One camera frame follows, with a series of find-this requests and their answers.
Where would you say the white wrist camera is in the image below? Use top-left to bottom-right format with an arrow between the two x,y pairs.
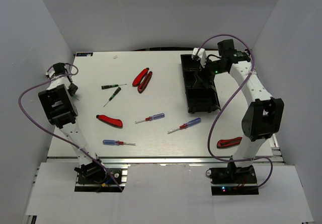
191,48 -> 207,68
45,66 -> 56,80

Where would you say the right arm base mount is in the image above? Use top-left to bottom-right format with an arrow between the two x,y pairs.
206,163 -> 259,196

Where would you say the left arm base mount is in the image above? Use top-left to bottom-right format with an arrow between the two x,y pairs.
74,168 -> 127,193

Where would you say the green black precision screwdriver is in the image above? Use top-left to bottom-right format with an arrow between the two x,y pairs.
101,84 -> 126,90

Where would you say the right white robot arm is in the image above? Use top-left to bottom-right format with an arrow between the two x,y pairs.
192,39 -> 284,183

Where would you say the red black cutter right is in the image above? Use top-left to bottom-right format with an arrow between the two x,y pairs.
217,137 -> 242,148

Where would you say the blue label sticker left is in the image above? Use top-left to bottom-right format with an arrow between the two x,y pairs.
75,52 -> 93,57

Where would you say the red box cutter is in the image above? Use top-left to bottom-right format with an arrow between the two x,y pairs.
96,114 -> 123,128

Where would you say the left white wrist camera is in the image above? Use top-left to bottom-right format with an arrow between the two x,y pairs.
45,66 -> 56,80

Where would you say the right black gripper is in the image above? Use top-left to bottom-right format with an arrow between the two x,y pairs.
194,55 -> 227,89

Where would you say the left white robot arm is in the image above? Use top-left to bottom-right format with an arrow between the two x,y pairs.
38,62 -> 99,168

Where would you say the blue handled screwdriver bottom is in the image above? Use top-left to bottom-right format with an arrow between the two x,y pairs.
103,139 -> 136,145

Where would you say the blue handled screwdriver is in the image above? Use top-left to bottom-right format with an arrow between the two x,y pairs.
167,118 -> 201,134
135,113 -> 165,124
103,139 -> 136,145

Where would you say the black three-compartment tray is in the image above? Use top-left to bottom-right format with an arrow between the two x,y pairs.
180,54 -> 221,114

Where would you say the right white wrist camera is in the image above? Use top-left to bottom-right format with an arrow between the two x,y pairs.
191,48 -> 207,68

